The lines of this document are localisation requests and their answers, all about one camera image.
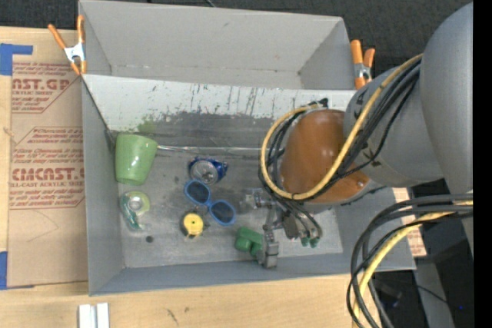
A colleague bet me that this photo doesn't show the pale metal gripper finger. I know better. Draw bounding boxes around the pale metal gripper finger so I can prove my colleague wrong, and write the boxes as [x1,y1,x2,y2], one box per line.
[261,221,281,270]
[244,191,276,210]

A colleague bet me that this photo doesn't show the green toy block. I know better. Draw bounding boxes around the green toy block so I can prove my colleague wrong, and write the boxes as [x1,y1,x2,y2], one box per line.
[234,226,265,257]

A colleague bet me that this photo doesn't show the blue sunglasses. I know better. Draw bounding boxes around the blue sunglasses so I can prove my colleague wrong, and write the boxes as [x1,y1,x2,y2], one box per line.
[183,179,238,227]

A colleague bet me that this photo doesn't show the crushed blue drink can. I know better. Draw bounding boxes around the crushed blue drink can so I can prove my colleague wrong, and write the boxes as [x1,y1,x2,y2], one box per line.
[188,156,230,185]

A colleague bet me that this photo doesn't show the yellow and black round disc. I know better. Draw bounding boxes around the yellow and black round disc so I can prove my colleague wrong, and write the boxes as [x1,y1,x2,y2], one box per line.
[179,211,205,239]

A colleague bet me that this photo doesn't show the light green cup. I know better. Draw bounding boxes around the light green cup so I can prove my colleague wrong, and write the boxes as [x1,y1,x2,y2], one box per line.
[114,133,158,186]

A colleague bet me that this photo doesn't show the grey metal bin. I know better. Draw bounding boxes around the grey metal bin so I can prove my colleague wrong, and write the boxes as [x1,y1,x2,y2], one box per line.
[78,0,418,297]

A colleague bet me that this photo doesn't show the brown cardboard board red print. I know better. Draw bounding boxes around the brown cardboard board red print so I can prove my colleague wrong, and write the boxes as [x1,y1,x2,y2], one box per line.
[0,25,90,290]

